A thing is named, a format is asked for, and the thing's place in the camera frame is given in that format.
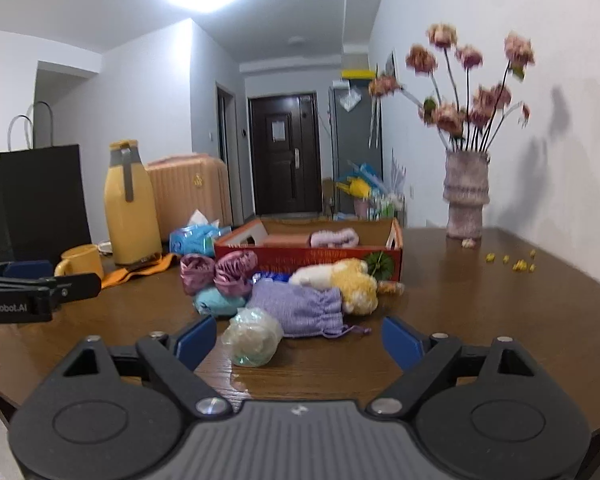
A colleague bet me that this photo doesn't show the pink textured vase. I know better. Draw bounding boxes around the pink textured vase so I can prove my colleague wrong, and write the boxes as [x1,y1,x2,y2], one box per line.
[442,150,491,240]

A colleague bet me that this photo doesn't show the dark side doorway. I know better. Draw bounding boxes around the dark side doorway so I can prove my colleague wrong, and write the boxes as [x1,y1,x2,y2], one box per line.
[216,82,244,226]

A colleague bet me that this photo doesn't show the blue wet wipes pack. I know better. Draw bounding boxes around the blue wet wipes pack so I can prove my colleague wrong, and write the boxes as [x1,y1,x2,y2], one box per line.
[169,210,232,256]

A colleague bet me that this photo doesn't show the scattered yellow flower bits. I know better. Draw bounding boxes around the scattered yellow flower bits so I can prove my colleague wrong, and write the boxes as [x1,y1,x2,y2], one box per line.
[485,249,537,273]

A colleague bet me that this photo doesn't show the yellow mug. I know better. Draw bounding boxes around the yellow mug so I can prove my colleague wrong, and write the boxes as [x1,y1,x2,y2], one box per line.
[55,244,105,281]

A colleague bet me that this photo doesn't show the blue tissue packet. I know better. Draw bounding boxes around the blue tissue packet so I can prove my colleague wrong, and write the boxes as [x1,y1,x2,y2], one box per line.
[252,271,293,286]

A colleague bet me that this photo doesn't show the grey refrigerator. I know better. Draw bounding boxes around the grey refrigerator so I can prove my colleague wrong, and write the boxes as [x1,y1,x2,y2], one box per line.
[328,85,383,211]

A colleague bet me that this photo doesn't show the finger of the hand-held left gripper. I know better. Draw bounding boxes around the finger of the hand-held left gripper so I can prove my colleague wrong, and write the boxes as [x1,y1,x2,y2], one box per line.
[0,260,55,282]
[0,272,102,311]

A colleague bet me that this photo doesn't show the yellow thermos jug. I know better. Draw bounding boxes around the yellow thermos jug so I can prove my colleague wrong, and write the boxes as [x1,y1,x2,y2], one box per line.
[104,140,163,266]

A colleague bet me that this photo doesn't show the peach hard-shell suitcase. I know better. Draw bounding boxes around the peach hard-shell suitcase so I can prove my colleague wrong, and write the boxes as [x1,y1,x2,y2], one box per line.
[145,154,233,241]

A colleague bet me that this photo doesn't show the dried pink flower bouquet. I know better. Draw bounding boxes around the dried pink flower bouquet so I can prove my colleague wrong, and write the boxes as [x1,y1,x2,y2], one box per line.
[369,22,536,153]

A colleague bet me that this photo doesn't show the dark brown entrance door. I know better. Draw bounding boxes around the dark brown entrance door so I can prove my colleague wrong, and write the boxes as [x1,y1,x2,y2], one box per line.
[248,92,322,216]

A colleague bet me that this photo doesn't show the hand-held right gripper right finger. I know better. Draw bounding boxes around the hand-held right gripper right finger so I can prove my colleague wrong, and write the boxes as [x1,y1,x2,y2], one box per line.
[367,316,551,417]

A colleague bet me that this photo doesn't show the pink satin scrunchie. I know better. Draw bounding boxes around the pink satin scrunchie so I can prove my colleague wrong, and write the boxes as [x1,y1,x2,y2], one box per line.
[180,254,216,295]
[215,250,258,298]

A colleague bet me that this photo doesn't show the pile of colourful toys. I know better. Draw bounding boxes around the pile of colourful toys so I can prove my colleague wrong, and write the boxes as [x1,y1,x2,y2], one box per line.
[322,160,406,221]

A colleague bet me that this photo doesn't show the purple drawstring pouch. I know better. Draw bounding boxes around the purple drawstring pouch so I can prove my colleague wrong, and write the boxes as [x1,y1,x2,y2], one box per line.
[247,280,372,338]

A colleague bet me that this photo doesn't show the yellow and white plush toy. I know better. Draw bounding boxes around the yellow and white plush toy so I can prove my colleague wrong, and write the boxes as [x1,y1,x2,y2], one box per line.
[289,258,379,316]

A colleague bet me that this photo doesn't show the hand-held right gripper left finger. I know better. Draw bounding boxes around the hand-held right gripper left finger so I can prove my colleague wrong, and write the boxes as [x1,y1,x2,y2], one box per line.
[45,314,233,418]

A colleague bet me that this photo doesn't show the light blue plush toy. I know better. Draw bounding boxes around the light blue plush toy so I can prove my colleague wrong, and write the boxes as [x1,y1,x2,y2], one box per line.
[194,286,248,317]

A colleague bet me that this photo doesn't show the red cardboard box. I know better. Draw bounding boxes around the red cardboard box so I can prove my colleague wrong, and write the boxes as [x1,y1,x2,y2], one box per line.
[213,217,405,283]

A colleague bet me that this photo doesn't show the black paper bag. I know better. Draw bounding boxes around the black paper bag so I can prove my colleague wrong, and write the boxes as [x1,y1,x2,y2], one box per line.
[0,101,93,266]

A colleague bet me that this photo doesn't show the pink fuzzy cloth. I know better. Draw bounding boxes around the pink fuzzy cloth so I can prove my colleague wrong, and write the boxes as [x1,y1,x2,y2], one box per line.
[310,228,360,248]

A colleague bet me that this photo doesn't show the clear plastic bag on refrigerator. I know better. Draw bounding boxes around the clear plastic bag on refrigerator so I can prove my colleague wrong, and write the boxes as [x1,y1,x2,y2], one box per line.
[339,85,363,112]

